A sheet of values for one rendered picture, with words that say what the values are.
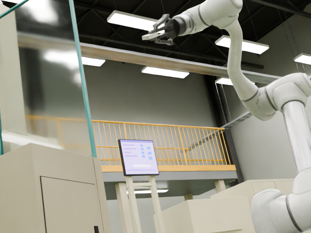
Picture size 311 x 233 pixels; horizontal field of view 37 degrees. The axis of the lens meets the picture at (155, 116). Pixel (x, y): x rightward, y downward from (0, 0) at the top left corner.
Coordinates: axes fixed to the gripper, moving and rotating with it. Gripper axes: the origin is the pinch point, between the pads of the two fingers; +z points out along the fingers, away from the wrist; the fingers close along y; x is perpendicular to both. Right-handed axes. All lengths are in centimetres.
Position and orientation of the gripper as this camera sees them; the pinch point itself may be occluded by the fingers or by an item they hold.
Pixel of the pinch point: (150, 36)
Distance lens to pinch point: 180.1
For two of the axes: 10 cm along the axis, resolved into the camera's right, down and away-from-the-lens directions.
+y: 1.6, 9.4, 3.0
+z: -5.6, 3.3, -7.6
